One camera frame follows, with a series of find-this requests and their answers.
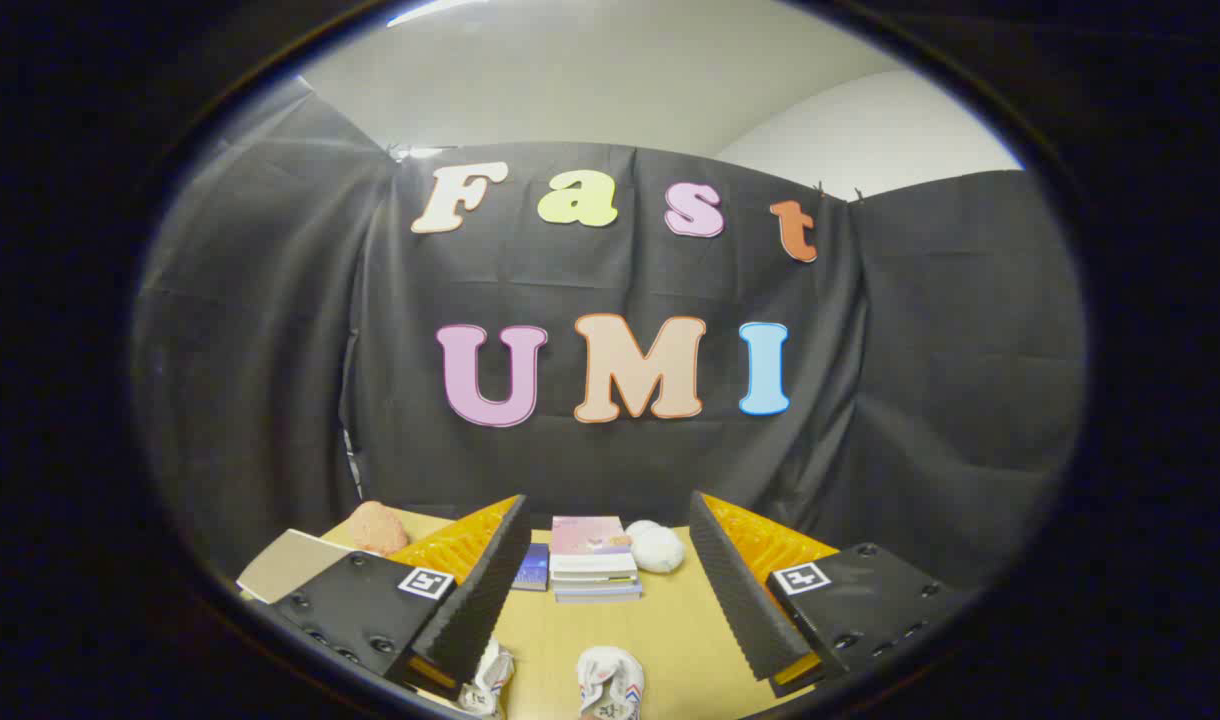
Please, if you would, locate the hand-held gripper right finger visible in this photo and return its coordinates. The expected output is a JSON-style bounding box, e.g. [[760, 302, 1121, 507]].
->
[[688, 490, 956, 698]]

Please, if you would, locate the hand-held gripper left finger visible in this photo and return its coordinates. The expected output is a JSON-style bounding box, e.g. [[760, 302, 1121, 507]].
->
[[268, 493, 533, 701]]

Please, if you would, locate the white canvas shoe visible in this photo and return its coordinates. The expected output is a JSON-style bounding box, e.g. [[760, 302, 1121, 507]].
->
[[577, 646, 646, 720], [450, 640, 516, 719]]

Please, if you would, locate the beige fabric storage box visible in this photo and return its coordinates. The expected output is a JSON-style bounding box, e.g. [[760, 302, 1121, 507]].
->
[[237, 528, 356, 604]]

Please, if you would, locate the white plush ball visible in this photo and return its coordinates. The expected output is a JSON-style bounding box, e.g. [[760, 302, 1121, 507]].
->
[[625, 520, 686, 574]]

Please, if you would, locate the white cover book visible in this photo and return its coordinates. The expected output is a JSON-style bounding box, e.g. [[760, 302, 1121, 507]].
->
[[550, 553, 639, 583]]

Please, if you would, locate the pale blue cover book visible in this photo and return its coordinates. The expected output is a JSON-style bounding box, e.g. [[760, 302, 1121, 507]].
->
[[553, 578, 643, 604]]

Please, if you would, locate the pink cover book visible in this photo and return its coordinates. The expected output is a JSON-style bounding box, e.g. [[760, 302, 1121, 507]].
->
[[551, 516, 633, 557]]

